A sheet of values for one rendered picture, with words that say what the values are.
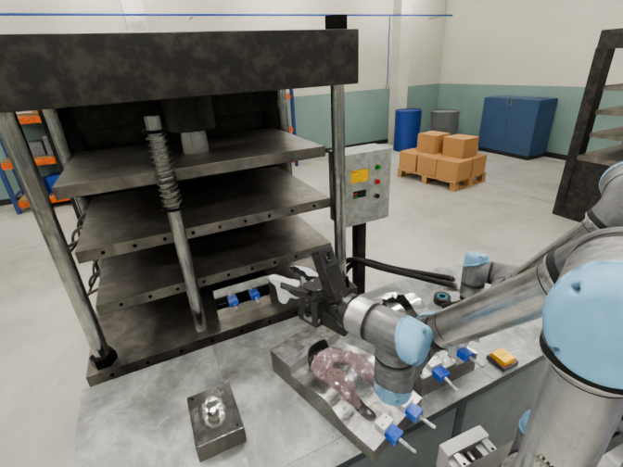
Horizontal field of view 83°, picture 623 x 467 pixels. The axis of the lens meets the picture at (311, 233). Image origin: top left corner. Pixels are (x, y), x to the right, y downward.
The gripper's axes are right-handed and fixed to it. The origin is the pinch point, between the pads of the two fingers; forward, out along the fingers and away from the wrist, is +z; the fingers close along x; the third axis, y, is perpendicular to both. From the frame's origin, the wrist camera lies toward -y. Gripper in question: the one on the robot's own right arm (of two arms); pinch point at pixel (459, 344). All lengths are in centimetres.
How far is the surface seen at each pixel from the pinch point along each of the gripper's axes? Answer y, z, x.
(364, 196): -80, -42, 10
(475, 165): -320, -36, 377
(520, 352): 2.8, 10.5, 32.7
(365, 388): -6.2, 11.5, -35.4
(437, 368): 1.3, 5.8, -10.9
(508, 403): -2, 41, 39
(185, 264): -71, -19, -85
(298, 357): -26, 7, -52
